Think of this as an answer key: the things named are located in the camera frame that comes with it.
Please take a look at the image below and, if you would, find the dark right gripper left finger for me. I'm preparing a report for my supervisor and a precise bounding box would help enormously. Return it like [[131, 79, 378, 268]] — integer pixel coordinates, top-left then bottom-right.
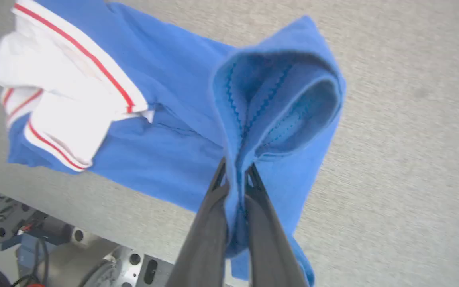
[[165, 158, 230, 287]]

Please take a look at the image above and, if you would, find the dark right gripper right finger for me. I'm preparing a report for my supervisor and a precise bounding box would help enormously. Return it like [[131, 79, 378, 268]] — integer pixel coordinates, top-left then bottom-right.
[[244, 163, 309, 287]]

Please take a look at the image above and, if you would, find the blue Lakers jersey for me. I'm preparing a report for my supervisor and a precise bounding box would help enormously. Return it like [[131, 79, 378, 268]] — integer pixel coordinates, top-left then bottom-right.
[[0, 0, 347, 287]]

